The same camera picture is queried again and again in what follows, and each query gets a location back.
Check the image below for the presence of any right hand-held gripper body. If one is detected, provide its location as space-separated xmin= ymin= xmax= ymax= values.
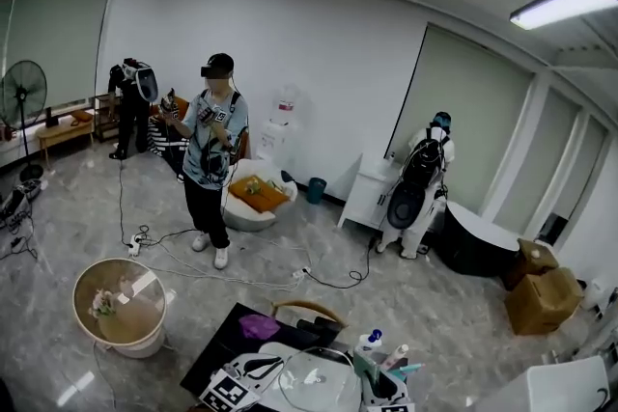
xmin=364 ymin=395 xmax=410 ymax=412

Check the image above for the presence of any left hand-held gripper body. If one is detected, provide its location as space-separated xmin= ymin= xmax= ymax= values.
xmin=198 ymin=360 xmax=271 ymax=412

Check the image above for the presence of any green scrubbing pad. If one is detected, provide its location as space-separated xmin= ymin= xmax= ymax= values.
xmin=352 ymin=348 xmax=387 ymax=390

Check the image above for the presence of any clear glass pan lid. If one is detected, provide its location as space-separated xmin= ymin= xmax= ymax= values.
xmin=278 ymin=344 xmax=361 ymax=412

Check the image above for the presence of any black sink cabinet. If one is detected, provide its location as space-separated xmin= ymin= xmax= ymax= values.
xmin=179 ymin=302 xmax=387 ymax=412

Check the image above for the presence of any white sink basin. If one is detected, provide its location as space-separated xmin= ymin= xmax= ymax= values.
xmin=245 ymin=341 xmax=363 ymax=412

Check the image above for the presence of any pink bottle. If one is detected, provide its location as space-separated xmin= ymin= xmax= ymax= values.
xmin=380 ymin=343 xmax=410 ymax=371

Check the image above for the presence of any purple cloth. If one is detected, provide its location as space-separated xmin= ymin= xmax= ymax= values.
xmin=239 ymin=313 xmax=281 ymax=340

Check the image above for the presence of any white pump bottle blue cap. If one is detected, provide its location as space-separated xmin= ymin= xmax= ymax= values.
xmin=354 ymin=328 xmax=385 ymax=361

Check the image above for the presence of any black faucet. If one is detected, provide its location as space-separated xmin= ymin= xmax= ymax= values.
xmin=295 ymin=316 xmax=349 ymax=348

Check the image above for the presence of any wooden chair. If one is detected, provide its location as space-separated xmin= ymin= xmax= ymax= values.
xmin=269 ymin=298 xmax=349 ymax=329

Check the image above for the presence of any round glass side table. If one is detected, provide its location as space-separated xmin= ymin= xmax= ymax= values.
xmin=71 ymin=258 xmax=168 ymax=359

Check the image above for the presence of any white round sofa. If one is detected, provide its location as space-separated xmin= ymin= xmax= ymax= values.
xmin=220 ymin=157 xmax=298 ymax=232

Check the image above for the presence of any pale flower bouquet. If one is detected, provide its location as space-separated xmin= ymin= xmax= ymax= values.
xmin=89 ymin=288 xmax=120 ymax=318

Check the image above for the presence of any white cube cabinet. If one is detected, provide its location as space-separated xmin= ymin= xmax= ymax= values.
xmin=496 ymin=354 xmax=612 ymax=412

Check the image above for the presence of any dark round table white top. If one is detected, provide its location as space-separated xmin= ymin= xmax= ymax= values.
xmin=436 ymin=201 xmax=520 ymax=279

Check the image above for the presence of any orange cushion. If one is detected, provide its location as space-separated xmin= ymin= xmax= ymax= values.
xmin=228 ymin=176 xmax=286 ymax=213

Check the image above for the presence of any large cardboard box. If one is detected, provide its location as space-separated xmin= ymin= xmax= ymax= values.
xmin=504 ymin=267 xmax=585 ymax=337

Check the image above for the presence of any teal waste bin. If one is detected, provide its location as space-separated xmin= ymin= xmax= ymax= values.
xmin=307 ymin=177 xmax=328 ymax=205

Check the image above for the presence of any small cardboard box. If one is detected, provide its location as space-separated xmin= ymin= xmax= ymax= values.
xmin=504 ymin=237 xmax=561 ymax=290

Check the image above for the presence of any black box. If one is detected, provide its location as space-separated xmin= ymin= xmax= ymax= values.
xmin=538 ymin=212 xmax=569 ymax=245

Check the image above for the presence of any white water dispenser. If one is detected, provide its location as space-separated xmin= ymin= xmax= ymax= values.
xmin=255 ymin=84 xmax=303 ymax=163

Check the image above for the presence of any black white striped rug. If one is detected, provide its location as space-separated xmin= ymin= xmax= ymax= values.
xmin=147 ymin=115 xmax=194 ymax=160

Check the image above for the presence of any orange armchair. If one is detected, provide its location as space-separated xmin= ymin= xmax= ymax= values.
xmin=161 ymin=95 xmax=190 ymax=118

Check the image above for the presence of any grey roller blind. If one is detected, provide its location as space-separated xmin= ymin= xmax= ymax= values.
xmin=554 ymin=115 xmax=607 ymax=242
xmin=0 ymin=0 xmax=117 ymax=110
xmin=492 ymin=89 xmax=580 ymax=233
xmin=388 ymin=24 xmax=535 ymax=216

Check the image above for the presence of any black shelf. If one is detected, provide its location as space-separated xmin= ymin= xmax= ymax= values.
xmin=94 ymin=92 xmax=122 ymax=144

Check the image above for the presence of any wooden bench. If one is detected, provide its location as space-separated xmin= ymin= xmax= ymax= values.
xmin=36 ymin=108 xmax=96 ymax=170

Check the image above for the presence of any black standing fan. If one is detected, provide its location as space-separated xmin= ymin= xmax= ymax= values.
xmin=0 ymin=60 xmax=49 ymax=182

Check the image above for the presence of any long ceiling lamp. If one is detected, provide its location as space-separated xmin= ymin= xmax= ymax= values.
xmin=510 ymin=0 xmax=618 ymax=31

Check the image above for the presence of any black floor cable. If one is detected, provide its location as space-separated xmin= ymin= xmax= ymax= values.
xmin=308 ymin=245 xmax=377 ymax=289

